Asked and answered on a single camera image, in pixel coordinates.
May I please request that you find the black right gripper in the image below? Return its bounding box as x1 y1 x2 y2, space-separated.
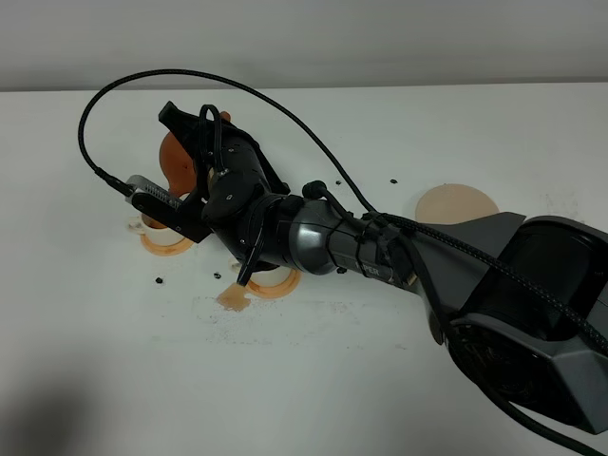
158 102 290 209

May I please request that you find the brown clay teapot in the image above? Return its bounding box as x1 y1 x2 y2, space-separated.
159 106 231 202

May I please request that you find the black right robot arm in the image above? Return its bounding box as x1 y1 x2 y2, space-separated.
159 104 607 434

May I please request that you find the beige round teapot coaster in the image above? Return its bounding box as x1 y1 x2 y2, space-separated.
415 183 499 224

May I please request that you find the white teacup far left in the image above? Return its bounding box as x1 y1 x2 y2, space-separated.
126 214 182 247

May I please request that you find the white teacup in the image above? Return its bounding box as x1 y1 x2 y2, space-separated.
126 214 182 247
230 258 291 287

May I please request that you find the orange coaster far left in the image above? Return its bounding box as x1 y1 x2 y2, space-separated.
140 235 194 257

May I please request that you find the orange coaster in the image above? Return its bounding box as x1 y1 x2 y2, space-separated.
246 269 301 299
140 235 194 257

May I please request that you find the white teacup centre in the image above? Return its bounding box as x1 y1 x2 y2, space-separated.
230 258 291 287

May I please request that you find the orange coaster centre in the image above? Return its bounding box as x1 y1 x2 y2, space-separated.
246 269 301 299

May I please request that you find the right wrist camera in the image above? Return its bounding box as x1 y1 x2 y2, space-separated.
126 175 212 243

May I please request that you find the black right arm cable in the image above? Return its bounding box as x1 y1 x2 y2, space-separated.
77 68 608 456

